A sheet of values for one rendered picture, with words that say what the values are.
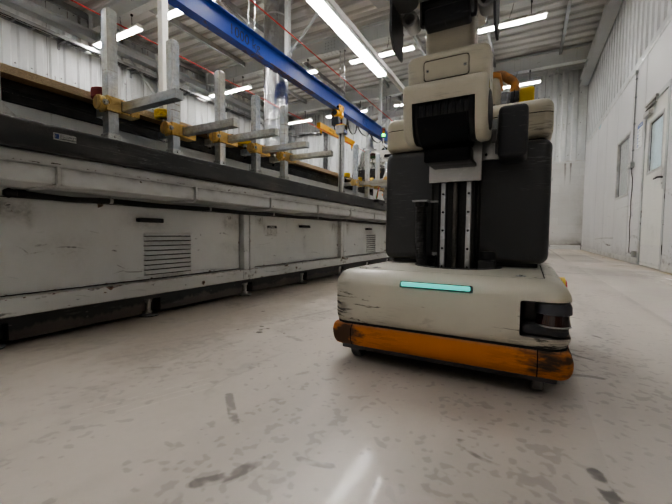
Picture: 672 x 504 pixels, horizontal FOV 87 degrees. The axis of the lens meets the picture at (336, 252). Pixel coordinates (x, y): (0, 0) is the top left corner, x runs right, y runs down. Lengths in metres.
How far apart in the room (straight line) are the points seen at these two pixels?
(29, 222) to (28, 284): 0.22
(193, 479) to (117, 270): 1.21
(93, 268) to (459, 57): 1.50
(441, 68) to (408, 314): 0.68
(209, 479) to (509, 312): 0.71
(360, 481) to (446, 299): 0.50
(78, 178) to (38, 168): 0.11
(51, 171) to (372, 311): 1.07
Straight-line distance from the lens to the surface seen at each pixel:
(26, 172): 1.39
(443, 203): 1.25
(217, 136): 1.79
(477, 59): 1.12
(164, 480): 0.71
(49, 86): 1.64
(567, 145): 12.17
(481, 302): 0.96
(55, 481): 0.79
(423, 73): 1.15
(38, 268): 1.64
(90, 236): 1.71
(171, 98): 1.32
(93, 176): 1.47
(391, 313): 1.02
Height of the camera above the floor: 0.39
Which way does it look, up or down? 3 degrees down
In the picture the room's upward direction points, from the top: 1 degrees clockwise
